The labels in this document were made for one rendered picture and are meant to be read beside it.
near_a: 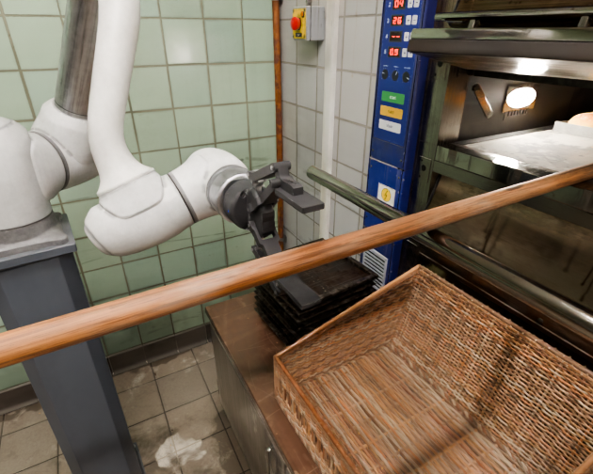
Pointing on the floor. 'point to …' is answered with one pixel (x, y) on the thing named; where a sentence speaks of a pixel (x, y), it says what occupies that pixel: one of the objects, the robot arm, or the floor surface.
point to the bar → (485, 267)
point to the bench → (254, 388)
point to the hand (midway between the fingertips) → (308, 255)
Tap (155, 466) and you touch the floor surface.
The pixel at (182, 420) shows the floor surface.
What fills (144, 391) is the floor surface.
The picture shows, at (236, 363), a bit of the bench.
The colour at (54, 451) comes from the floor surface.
